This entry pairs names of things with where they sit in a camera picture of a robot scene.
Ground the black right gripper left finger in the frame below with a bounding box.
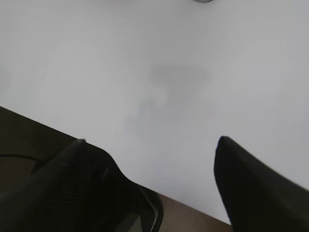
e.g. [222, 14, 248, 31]
[0, 140, 143, 232]

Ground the dark grey ceramic mug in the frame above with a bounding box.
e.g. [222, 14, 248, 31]
[194, 0, 213, 3]

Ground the black chair edge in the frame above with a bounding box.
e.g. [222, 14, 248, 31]
[115, 186, 164, 232]

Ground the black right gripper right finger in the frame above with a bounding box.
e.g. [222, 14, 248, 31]
[213, 136, 309, 232]

